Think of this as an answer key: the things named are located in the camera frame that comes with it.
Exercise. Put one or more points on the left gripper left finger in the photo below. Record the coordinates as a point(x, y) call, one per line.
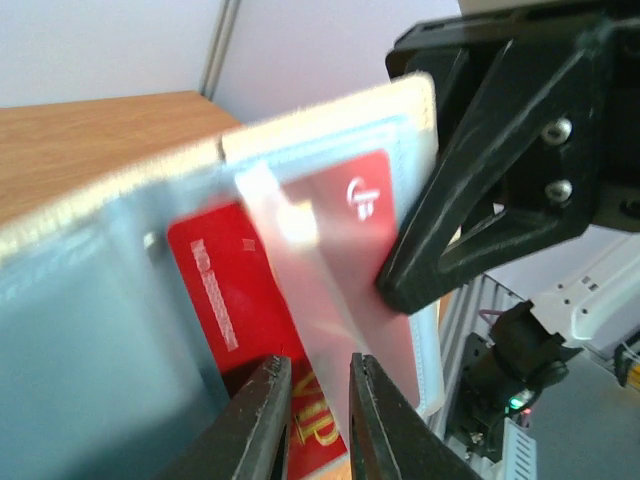
point(250, 438)

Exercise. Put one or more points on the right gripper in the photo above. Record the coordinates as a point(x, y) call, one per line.
point(538, 119)

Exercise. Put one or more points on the left aluminium frame post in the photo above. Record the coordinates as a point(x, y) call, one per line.
point(221, 38)

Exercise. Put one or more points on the grey slotted cable duct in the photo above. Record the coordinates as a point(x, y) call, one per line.
point(519, 455)

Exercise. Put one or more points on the red logo card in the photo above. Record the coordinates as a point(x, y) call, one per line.
point(326, 235)

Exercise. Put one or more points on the beige card holder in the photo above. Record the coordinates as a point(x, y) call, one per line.
point(195, 316)

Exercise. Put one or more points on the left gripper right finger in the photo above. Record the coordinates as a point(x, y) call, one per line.
point(387, 437)

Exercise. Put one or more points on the red VIP card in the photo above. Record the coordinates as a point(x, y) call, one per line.
point(244, 317)

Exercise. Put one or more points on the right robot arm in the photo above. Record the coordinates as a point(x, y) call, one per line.
point(529, 346)

